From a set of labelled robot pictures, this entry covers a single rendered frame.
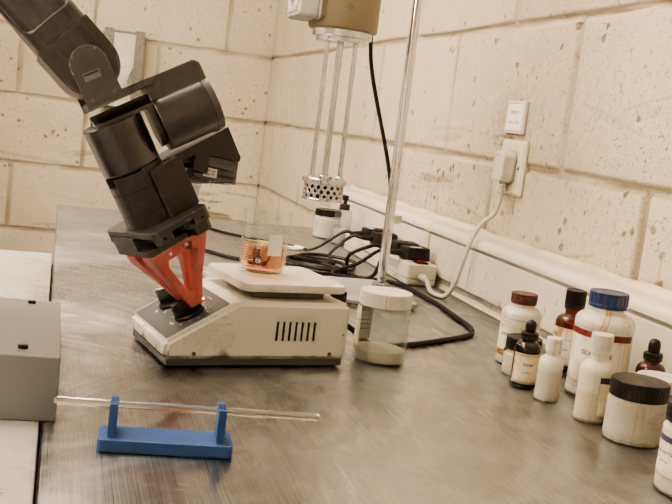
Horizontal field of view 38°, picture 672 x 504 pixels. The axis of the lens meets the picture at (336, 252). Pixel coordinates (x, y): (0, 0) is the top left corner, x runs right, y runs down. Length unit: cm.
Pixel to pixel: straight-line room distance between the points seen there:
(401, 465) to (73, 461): 25
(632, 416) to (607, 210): 44
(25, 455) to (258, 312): 34
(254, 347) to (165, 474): 32
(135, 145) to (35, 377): 26
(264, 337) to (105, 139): 25
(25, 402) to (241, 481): 19
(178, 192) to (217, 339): 15
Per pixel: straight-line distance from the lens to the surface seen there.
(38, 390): 81
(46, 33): 94
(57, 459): 74
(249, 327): 100
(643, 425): 95
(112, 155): 95
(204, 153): 99
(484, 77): 173
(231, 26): 351
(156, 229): 95
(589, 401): 99
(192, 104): 95
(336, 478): 74
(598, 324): 107
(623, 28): 136
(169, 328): 100
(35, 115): 345
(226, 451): 76
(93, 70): 94
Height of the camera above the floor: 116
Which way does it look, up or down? 7 degrees down
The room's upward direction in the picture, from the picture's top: 7 degrees clockwise
